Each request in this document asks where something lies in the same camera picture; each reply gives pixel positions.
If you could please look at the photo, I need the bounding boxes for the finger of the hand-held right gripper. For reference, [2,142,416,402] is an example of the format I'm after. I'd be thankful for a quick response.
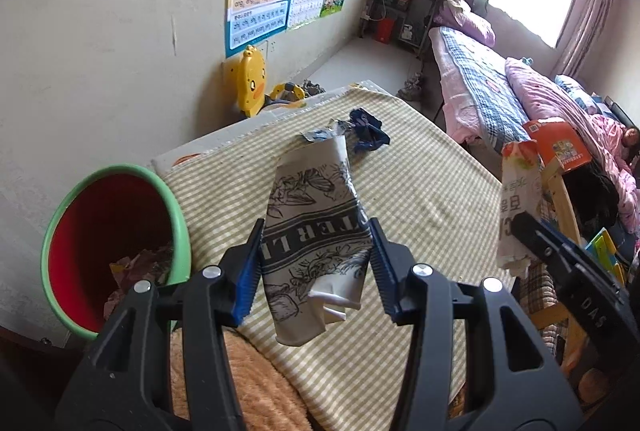
[510,211,586,282]

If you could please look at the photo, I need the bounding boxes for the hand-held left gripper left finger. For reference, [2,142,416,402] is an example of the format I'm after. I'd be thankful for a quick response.
[55,218,266,431]

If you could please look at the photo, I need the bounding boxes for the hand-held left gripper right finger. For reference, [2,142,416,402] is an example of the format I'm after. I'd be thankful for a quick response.
[369,221,583,431]

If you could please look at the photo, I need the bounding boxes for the white orange paper packet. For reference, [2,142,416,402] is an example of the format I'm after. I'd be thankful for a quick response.
[497,140,545,276]

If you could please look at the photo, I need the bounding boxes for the grey patterned snack bag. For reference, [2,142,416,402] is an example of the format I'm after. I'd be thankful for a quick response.
[262,121,376,347]

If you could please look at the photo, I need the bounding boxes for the red bucket green rim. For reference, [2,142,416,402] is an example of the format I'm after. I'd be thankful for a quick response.
[41,164,192,341]

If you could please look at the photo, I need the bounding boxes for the wooden chair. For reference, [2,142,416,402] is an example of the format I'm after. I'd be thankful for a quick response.
[530,156,596,362]

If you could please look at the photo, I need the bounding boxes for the dark clothing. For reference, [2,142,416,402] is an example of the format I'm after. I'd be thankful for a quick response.
[565,166,621,242]

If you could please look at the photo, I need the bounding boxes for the colourful books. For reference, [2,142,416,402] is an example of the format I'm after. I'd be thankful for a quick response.
[585,228,632,283]

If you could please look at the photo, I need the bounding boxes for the checked beige tablecloth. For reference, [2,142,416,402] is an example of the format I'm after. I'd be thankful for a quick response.
[162,86,521,417]

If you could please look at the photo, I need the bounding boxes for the orange cardboard box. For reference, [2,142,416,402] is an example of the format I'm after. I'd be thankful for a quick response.
[522,121,583,174]

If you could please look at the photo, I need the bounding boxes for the pink snack bag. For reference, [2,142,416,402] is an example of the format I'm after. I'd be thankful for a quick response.
[102,245,176,319]

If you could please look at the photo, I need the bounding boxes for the beige plush toy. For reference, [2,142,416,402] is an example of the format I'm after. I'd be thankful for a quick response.
[170,328,313,431]

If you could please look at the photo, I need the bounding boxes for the blue crumpled wrapper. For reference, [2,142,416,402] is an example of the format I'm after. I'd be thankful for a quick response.
[348,108,392,154]

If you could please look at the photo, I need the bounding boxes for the plaid bed quilt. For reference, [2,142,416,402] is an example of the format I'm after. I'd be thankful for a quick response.
[430,26,531,147]

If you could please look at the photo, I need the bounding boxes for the pair of shoes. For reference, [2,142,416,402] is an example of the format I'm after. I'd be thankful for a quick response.
[397,74,426,102]

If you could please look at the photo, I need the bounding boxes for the yellow duck toy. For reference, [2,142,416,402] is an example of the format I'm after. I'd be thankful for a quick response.
[227,45,267,118]

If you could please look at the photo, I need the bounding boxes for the pink curtain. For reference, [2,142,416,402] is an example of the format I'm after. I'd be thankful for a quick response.
[555,0,623,79]

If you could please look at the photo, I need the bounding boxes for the purple pillow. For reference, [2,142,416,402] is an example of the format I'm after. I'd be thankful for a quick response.
[435,4,496,47]

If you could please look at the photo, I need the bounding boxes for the black metal shelf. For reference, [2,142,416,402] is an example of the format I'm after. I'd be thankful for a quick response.
[360,0,441,57]

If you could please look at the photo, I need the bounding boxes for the yellow grey ring toy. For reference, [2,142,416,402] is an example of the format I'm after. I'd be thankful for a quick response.
[265,81,308,109]

